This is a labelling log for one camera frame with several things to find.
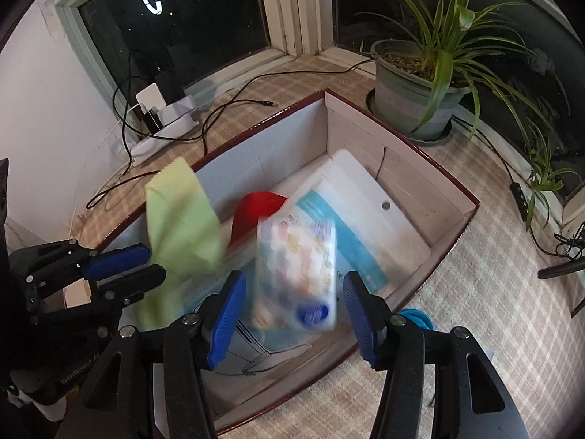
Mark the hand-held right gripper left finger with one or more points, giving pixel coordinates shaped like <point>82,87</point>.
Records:
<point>226,315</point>

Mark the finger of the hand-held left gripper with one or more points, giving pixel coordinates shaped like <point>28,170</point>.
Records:
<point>137,279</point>
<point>119,256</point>

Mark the white charger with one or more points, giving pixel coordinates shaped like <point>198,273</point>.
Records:
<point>148,98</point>

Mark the white window frame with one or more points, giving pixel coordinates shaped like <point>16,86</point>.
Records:
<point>297,4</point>

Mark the black power adapter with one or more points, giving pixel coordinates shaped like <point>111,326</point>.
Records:
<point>169,87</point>

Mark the red cloth pouch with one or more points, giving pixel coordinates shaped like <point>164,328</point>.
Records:
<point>253,215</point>

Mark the white power strip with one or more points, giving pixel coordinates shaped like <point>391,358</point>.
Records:
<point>169,135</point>

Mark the patterned tissue pack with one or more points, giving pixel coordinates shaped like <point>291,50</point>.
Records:
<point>297,279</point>

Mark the blue silicone funnel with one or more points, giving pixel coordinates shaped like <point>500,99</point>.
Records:
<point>418,318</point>

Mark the white face mask packet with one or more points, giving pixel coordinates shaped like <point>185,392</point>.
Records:
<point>365,210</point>

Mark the potted spider plant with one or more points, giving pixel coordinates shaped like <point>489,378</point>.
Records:
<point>411,82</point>

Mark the black tripod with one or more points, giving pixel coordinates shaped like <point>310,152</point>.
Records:
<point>562,269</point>

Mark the maroon cardboard box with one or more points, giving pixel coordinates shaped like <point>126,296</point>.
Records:
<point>283,137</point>

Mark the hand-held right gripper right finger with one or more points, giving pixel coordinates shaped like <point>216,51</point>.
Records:
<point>361,315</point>

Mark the spider plant offshoot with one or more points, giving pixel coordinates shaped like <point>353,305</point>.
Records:
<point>544,169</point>

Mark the yellow-green cleaning cloth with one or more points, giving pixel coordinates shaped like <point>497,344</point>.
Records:
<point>183,224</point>

